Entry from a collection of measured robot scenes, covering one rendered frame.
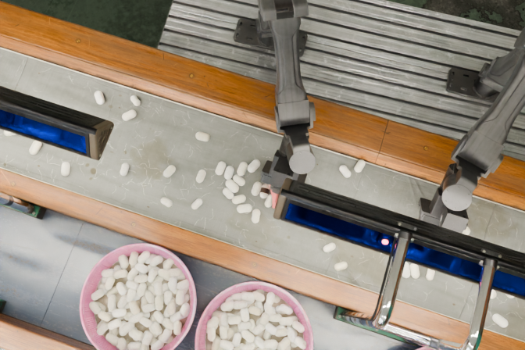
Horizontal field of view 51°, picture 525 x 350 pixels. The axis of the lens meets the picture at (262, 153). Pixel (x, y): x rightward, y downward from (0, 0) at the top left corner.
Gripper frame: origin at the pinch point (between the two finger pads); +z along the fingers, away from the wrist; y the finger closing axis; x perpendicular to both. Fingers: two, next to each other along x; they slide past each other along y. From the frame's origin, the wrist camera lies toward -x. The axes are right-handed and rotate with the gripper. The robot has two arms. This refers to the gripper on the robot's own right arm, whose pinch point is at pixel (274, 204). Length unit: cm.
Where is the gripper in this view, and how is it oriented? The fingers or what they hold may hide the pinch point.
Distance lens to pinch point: 132.0
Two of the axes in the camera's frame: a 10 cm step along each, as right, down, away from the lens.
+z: -2.5, 8.6, 4.4
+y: 9.5, 3.2, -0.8
